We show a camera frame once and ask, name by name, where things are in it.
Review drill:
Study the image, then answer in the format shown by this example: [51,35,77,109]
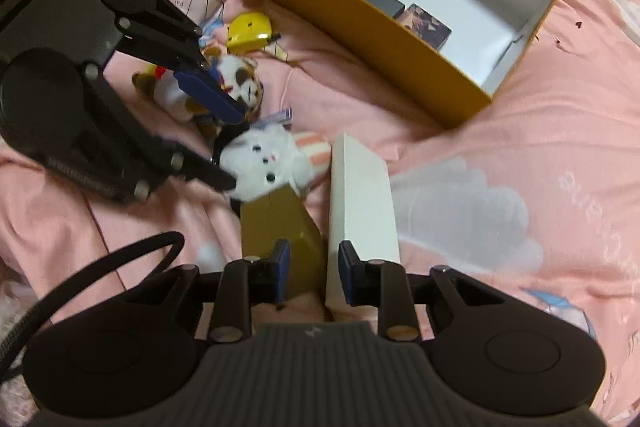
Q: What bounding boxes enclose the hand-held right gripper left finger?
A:
[120,239,292,344]

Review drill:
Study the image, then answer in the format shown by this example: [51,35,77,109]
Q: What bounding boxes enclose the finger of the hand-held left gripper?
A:
[97,69,237,204]
[117,0,247,126]

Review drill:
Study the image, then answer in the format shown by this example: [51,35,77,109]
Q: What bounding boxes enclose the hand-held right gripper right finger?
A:
[338,241,507,342]

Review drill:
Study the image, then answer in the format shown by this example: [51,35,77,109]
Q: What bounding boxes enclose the striped tiger plush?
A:
[132,54,264,140]

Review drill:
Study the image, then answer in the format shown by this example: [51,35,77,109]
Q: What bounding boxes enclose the gold box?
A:
[240,184,329,309]

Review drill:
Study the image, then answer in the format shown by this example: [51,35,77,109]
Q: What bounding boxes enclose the white bunny plush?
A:
[218,107,334,204]

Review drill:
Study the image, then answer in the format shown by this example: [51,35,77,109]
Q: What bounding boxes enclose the white box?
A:
[325,133,402,311]

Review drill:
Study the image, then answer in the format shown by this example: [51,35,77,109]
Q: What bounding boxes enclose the orange cardboard box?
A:
[236,0,566,129]

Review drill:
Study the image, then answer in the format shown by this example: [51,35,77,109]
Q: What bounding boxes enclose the photo print card box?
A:
[399,3,453,53]

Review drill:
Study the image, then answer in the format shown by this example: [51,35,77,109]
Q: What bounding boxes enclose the yellow round toy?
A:
[226,12,281,54]

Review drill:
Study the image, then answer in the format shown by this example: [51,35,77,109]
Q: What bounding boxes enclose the pink printed blanket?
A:
[0,0,640,427]

